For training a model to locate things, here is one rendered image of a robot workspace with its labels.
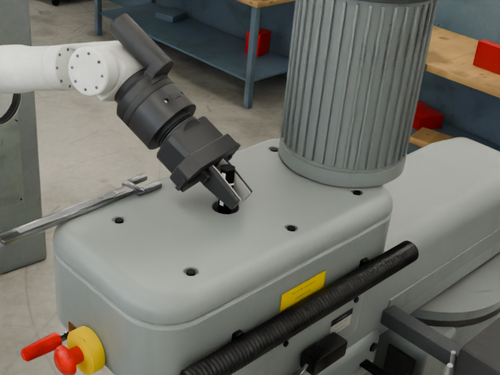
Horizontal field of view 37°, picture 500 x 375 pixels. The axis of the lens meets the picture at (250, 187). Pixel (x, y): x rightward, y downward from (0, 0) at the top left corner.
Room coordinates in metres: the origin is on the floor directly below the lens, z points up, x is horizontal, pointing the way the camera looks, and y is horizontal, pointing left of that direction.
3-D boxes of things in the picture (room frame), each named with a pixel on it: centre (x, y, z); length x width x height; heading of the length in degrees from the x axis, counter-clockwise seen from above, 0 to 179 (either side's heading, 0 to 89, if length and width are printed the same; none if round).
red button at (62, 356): (0.71, 0.20, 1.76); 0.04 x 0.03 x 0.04; 47
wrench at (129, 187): (0.85, 0.22, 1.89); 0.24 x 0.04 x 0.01; 140
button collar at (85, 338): (0.72, 0.19, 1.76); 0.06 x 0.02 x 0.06; 47
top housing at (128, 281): (0.90, 0.02, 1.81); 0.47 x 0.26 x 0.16; 137
